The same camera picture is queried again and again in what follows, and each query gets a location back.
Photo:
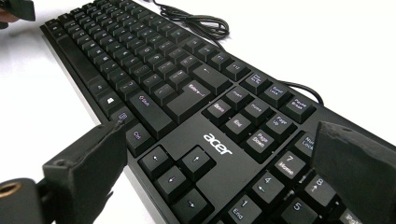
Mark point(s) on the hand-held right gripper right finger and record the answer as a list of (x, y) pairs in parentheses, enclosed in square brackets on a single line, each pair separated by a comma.
[(358, 168)]

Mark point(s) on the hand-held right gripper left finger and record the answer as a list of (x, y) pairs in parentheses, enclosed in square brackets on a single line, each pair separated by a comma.
[(84, 168)]

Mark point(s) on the black keyboard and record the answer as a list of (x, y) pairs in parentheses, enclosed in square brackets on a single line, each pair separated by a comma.
[(186, 137)]

